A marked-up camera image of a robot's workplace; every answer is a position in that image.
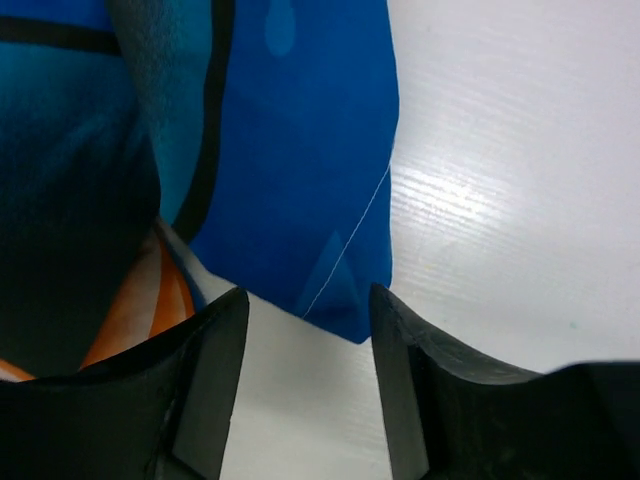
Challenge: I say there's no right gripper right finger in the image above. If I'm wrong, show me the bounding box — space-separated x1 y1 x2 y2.
369 284 639 479

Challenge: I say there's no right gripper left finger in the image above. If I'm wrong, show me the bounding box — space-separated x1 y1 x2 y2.
1 288 249 479

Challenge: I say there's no blue Mickey cloth placemat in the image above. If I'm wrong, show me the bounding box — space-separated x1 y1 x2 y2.
1 1 399 382

